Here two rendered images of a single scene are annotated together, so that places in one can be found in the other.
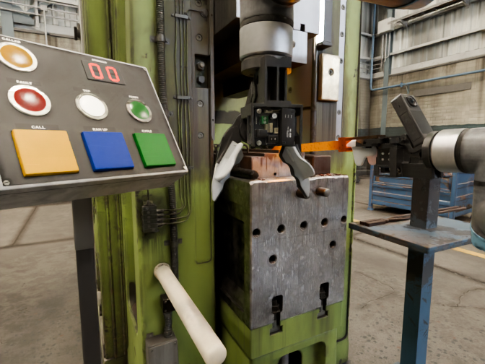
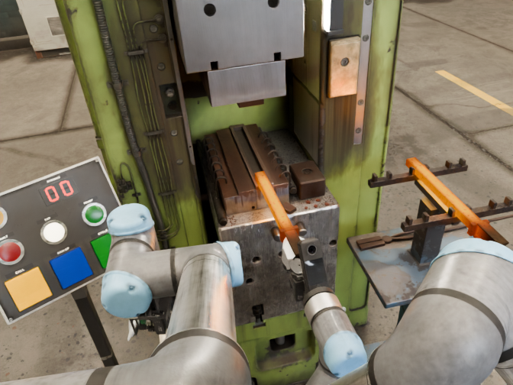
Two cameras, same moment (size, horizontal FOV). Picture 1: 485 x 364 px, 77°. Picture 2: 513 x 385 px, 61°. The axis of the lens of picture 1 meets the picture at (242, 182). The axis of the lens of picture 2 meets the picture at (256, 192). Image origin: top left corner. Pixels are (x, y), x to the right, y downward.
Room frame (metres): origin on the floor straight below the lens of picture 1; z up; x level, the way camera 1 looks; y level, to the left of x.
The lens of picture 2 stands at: (-0.06, -0.42, 1.73)
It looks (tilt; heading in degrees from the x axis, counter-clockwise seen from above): 35 degrees down; 17
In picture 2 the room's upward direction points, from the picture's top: 5 degrees counter-clockwise
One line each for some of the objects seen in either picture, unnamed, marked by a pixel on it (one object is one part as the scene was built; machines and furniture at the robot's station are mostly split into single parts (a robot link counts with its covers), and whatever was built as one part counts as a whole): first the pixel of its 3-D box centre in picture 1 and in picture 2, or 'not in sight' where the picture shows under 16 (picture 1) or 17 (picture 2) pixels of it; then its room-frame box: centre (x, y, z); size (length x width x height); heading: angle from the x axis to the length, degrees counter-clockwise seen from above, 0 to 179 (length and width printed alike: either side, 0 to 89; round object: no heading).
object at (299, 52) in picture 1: (247, 60); (232, 59); (1.15, -0.02, 1.32); 0.42 x 0.20 x 0.10; 28
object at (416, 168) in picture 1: (408, 154); (311, 286); (0.61, -0.33, 1.00); 0.12 x 0.08 x 0.09; 27
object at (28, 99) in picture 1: (29, 100); (9, 251); (0.50, 0.34, 1.09); 0.05 x 0.03 x 0.04; 118
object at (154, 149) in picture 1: (154, 150); (110, 248); (0.63, 0.18, 1.01); 0.07 x 0.05 x 0.07; 143
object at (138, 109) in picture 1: (139, 110); (94, 214); (0.66, 0.22, 1.09); 0.05 x 0.03 x 0.04; 118
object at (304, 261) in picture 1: (258, 227); (262, 219); (1.19, -0.06, 0.69); 0.56 x 0.38 x 0.45; 28
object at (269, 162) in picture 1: (247, 159); (242, 163); (1.15, -0.02, 0.96); 0.42 x 0.20 x 0.09; 28
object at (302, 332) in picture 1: (257, 334); (268, 300); (1.19, -0.06, 0.23); 0.55 x 0.37 x 0.47; 28
